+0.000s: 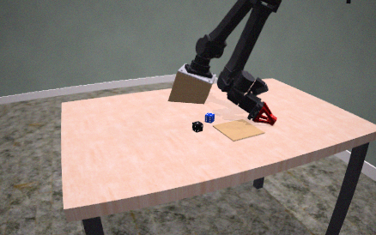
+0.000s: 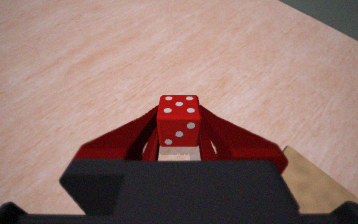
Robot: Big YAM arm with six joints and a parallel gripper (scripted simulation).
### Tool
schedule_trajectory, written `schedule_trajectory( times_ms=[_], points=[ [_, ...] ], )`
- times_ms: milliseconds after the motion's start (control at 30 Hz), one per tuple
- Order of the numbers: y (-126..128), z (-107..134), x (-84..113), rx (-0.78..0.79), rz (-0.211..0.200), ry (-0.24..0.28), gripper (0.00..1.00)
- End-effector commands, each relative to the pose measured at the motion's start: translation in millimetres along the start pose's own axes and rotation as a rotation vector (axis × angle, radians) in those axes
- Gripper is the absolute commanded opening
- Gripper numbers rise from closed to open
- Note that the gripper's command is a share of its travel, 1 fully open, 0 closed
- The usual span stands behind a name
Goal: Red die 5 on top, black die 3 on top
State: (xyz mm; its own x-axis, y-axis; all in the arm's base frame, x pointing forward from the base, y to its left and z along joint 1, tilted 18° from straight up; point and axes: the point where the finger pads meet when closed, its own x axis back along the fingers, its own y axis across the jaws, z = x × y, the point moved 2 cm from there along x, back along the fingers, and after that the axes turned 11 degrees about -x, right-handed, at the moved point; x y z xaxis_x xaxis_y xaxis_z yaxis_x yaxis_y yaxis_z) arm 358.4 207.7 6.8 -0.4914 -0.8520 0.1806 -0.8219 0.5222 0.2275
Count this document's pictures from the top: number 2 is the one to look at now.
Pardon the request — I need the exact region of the red die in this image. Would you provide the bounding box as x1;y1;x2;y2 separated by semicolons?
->
156;95;202;147

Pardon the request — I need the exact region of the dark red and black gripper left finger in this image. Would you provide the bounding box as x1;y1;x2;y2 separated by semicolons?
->
71;105;160;161

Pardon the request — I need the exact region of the tan flat mat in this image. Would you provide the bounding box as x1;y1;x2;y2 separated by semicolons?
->
282;145;358;214

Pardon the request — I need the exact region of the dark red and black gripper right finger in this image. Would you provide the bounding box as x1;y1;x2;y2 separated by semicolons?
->
199;105;288;175

